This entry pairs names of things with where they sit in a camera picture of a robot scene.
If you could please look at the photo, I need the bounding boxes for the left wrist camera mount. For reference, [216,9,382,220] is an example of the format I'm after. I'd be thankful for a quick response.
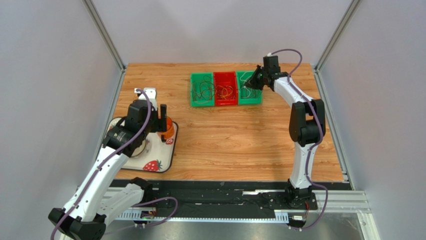
[134,87,158,111]

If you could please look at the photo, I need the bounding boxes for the orange plastic cup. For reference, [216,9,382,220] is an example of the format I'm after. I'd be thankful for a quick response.
[157,116,175,145]

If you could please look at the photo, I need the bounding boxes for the yellow wire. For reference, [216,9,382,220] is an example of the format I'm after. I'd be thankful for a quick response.
[215,83,236,100]

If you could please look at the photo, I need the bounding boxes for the strawberry pattern tray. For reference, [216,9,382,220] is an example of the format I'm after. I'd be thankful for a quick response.
[97,117,179,173]

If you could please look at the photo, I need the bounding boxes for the aluminium frame rail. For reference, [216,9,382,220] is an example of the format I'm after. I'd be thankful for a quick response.
[97,180,371,223]

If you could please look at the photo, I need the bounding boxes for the left green bin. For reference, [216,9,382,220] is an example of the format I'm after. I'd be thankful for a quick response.
[189,72,215,107]

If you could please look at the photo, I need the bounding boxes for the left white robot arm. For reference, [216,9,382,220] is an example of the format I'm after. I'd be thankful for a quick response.
[48,99,168,240]

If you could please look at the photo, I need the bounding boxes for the red bin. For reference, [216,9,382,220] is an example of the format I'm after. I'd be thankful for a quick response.
[213,71,238,106]

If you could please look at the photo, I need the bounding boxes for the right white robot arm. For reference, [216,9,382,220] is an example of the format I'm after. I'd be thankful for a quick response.
[244,53,326,206]

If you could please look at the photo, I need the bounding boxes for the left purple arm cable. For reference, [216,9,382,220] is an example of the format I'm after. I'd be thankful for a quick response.
[49,88,179,240]

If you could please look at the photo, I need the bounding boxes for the brown wire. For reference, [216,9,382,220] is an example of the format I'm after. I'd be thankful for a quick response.
[192,74,216,102]

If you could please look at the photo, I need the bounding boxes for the right green bin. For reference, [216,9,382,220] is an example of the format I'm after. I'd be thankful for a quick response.
[235,70,263,105]

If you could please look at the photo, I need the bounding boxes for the white wire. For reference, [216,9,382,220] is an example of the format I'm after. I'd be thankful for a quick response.
[240,71,255,89]

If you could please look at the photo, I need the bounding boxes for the green bin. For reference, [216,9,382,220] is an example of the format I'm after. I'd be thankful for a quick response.
[189,72,215,107]
[235,70,263,105]

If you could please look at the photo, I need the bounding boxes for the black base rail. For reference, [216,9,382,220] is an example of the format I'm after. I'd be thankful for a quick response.
[89,178,352,222]

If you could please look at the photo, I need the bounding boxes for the grey bowl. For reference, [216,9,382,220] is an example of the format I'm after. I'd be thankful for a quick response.
[131,139,147,158]

